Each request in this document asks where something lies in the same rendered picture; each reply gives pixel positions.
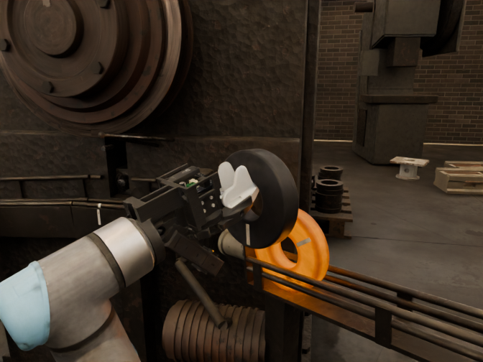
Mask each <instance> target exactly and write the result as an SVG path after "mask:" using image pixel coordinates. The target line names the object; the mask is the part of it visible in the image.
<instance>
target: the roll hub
mask: <svg viewBox="0 0 483 362"><path fill-rule="evenodd" d="M0 39H6V40H7V41H8V42H9V44H10V47H9V51H1V53H2V55H3V56H4V59H5V60H6V62H7V63H8V65H9V67H10V68H11V69H12V70H13V71H14V73H15V74H16V75H17V76H18V77H19V78H20V79H21V80H22V81H23V82H24V83H26V84H27V85H28V86H29V87H31V88H33V89H35V90H36V91H38V92H40V93H43V94H45V95H48V96H53V97H59V98H67V97H81V96H89V95H91V94H94V93H97V92H99V91H100V90H102V89H103V88H105V87H106V86H107V85H108V84H109V83H110V82H111V81H112V80H113V79H114V78H115V77H116V76H117V74H118V73H119V71H120V70H121V67H122V65H123V64H124V61H125V58H126V56H127V51H128V47H129V17H128V13H127V8H126V5H125V3H124V0H110V2H109V5H108V7H105V8H101V7H99V5H98V3H97V2H96V0H0ZM92 62H100V63H101V65H102V66H103V70H102V73H101V74H93V72H92V70H91V69H90V67H91V64H92ZM43 81H50V82H51V83H52V84H53V86H54V88H53V91H52V93H45V92H44V91H43V89H42V87H41V86H42V83H43Z"/></svg>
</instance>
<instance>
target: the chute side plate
mask: <svg viewBox="0 0 483 362"><path fill-rule="evenodd" d="M97 210H99V213H100V220H101V225H99V224H98V214H97ZM125 216H127V212H126V211H125V210H116V209H106V208H88V207H78V206H72V207H71V206H17V207H0V237H43V238H82V237H84V236H87V235H88V234H90V233H92V232H94V231H96V230H98V229H100V228H101V227H103V226H105V225H107V224H109V223H110V222H112V221H115V220H116V219H118V218H120V217H125Z"/></svg>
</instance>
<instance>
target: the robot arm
mask: <svg viewBox="0 0 483 362"><path fill-rule="evenodd" d="M179 170H182V171H181V172H179V173H177V174H175V175H173V176H171V177H168V178H167V176H169V175H171V174H173V173H175V172H177V171H179ZM156 179H157V184H158V186H159V189H158V190H156V191H154V192H152V193H150V194H149V195H146V196H144V197H143V198H140V199H136V198H134V197H130V198H128V199H126V200H124V201H122V202H123V204H124V207H125V210H126V213H127V216H125V217H120V218H118V219H116V220H115V221H112V222H110V223H109V224H107V225H105V226H103V227H101V228H100V229H98V230H96V231H94V232H92V233H90V234H88V235H87V236H84V237H82V238H80V239H78V240H77V241H75V242H73V243H71V244H69V245H67V246H65V247H63V248H61V249H60V250H58V251H56V252H54V253H52V254H50V255H49V256H46V257H45V258H43V259H40V260H39V261H33V262H32V263H30V264H29V266H28V267H27V268H25V269H23V270H21V271H19V272H18V273H16V274H14V275H13V276H11V277H9V278H8V279H5V280H4V281H2V282H0V319H1V321H2V322H3V324H4V326H5V328H6V329H7V331H8V333H9V334H10V336H11V337H12V339H13V340H14V342H15V343H16V344H17V346H18V347H19V348H20V349H21V350H23V351H30V350H32V349H33V348H35V347H36V346H38V345H43V344H45V345H46V346H47V348H48V349H49V351H50V352H51V354H52V356H53V358H54V359H55V361H56V362H141V361H140V359H139V356H138V354H137V351H136V349H135V347H134V346H133V345H132V343H131V342H130V340H129V338H128V336H127V334H126V332H125V330H124V327H123V325H122V323H121V321H120V319H119V317H118V315H117V313H116V311H115V309H114V306H113V305H112V303H111V301H110V300H109V298H111V297H113V296H114V295H115V294H117V293H118V292H120V291H121V290H123V289H124V288H126V287H128V286H129V285H130V284H132V283H134V282H135V281H137V280H138V279H140V278H141V277H143V276H144V275H145V274H147V273H149V272H150V271H152V270H153V268H154V266H156V265H157V264H159V263H160V262H161V261H163V260H165V257H166V253H165V247H167V248H169V249H170V250H172V251H174V252H175V253H177V254H179V255H180V256H182V257H183V258H185V259H187V260H188V261H190V262H192V263H191V265H193V266H194V267H195V268H196V269H197V270H198V271H199V272H203V273H204V274H207V273H209V274H212V275H213V276H216V275H217V273H218V272H219V270H220V268H221V267H222V265H223V263H224V261H222V260H221V259H220V258H219V257H218V256H219V255H218V254H216V253H215V252H214V250H213V249H211V248H207V247H205V246H204V245H203V246H202V247H201V246H199V245H198V244H197V243H195V242H194V241H195V240H198V241H199V240H201V239H205V238H210V237H211V236H213V235H214V234H217V233H219V232H221V231H225V230H226V229H227V228H228V227H230V226H232V225H234V224H235V223H237V222H239V221H240V220H241V219H242V218H243V217H244V216H245V215H246V214H247V212H248V211H249V209H250V208H251V207H252V204H253V202H254V200H255V198H256V197H257V194H258V192H259V189H258V187H257V186H256V185H255V184H254V183H253V182H252V180H251V177H250V176H249V173H248V171H247V169H246V167H245V166H240V167H238V168H237V169H236V171H234V169H233V168H232V166H231V164H230V163H228V162H223V163H222V164H220V165H219V167H218V172H215V173H213V174H212V175H209V176H207V177H206V174H203V173H201V171H200V168H199V167H194V166H191V167H189V166H188V164H187V163H186V164H184V165H182V166H180V167H178V168H176V169H174V170H172V171H170V172H168V173H166V174H164V175H162V176H160V177H158V178H156ZM210 179H211V180H210ZM222 208H223V209H222Z"/></svg>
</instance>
